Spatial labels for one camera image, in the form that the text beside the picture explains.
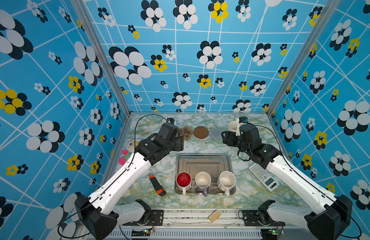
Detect white mug back row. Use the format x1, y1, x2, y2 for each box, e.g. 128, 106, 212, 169
228, 121, 240, 136

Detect cork paw print coaster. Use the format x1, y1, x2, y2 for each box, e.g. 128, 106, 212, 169
180, 126, 194, 141

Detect grey woven round coaster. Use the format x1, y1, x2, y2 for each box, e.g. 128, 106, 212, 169
209, 128, 223, 141

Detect brown wooden round coaster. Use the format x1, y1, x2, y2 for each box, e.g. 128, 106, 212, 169
194, 126, 209, 139

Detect red interior mug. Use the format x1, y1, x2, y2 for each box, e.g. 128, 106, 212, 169
176, 172, 192, 196

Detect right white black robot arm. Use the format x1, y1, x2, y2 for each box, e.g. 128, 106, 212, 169
221, 124, 353, 240

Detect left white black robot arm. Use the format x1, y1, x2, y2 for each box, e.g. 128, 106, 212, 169
74, 122, 184, 240

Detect metal tray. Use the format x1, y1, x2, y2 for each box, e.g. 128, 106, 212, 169
175, 154, 233, 196

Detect white mug front right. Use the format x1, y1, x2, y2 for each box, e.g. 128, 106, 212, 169
218, 171, 237, 197

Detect purple mug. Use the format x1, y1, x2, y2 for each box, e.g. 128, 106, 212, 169
195, 172, 212, 197

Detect plush toy white pink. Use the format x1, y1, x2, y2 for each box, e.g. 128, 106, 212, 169
119, 139, 139, 166

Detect white calculator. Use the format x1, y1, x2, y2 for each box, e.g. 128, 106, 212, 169
249, 163, 280, 192

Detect small wooden block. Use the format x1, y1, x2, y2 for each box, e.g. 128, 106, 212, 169
208, 210, 221, 223

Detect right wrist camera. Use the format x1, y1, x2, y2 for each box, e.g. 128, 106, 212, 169
237, 117, 248, 126

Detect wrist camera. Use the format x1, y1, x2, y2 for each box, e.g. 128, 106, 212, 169
166, 118, 176, 125
237, 117, 248, 126

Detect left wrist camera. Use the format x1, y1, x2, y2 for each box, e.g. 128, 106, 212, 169
166, 118, 176, 125

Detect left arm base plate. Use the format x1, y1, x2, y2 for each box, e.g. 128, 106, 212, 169
123, 210, 164, 227

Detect aluminium front rail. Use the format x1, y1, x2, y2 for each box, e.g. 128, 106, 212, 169
71, 207, 337, 240

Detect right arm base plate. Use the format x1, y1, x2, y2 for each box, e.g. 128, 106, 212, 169
238, 210, 286, 228

